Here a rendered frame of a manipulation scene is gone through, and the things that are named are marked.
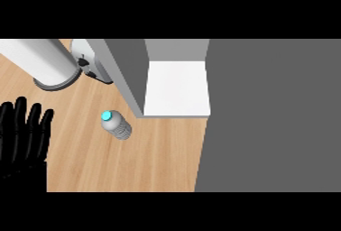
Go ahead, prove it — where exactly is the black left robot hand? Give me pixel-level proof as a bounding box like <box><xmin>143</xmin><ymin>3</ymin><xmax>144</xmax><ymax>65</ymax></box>
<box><xmin>0</xmin><ymin>96</ymin><xmax>55</xmax><ymax>193</ymax></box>

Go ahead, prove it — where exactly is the dark grey cabinet door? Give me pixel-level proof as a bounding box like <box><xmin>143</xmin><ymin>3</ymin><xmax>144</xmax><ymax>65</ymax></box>
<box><xmin>193</xmin><ymin>39</ymin><xmax>341</xmax><ymax>193</ymax></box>

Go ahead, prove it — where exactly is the white cylindrical appliance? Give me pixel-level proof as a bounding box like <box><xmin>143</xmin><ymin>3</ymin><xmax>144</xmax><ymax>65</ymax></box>
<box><xmin>0</xmin><ymin>39</ymin><xmax>83</xmax><ymax>92</ymax></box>

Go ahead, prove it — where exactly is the white appliance with black knob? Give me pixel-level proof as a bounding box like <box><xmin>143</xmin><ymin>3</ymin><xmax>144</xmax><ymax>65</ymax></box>
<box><xmin>69</xmin><ymin>39</ymin><xmax>114</xmax><ymax>85</ymax></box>

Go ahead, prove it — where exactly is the grey open cabinet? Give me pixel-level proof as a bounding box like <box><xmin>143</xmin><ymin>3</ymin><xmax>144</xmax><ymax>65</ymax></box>
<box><xmin>85</xmin><ymin>39</ymin><xmax>210</xmax><ymax>119</ymax></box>

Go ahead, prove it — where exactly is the clear water bottle, cyan cap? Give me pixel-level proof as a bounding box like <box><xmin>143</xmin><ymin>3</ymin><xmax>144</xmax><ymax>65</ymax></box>
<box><xmin>100</xmin><ymin>109</ymin><xmax>132</xmax><ymax>141</ymax></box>

